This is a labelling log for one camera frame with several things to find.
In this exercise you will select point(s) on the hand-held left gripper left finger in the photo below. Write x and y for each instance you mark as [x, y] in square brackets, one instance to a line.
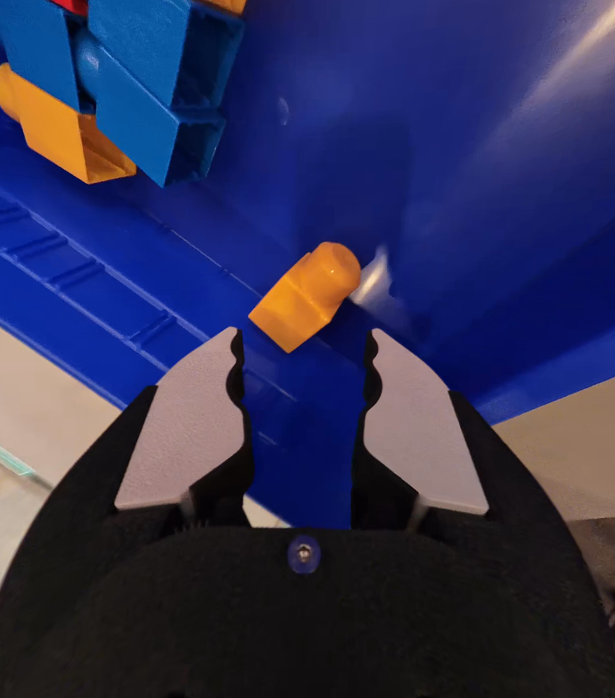
[187, 431]

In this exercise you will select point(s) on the blue plastic bin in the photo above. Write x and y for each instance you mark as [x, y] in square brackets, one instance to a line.
[449, 163]

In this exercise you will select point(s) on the orange toy block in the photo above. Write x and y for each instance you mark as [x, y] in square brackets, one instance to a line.
[302, 305]

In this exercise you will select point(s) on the pile of coloured blocks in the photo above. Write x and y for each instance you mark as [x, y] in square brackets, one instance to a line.
[138, 65]

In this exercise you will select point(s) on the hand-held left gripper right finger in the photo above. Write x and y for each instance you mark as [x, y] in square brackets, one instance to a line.
[422, 436]

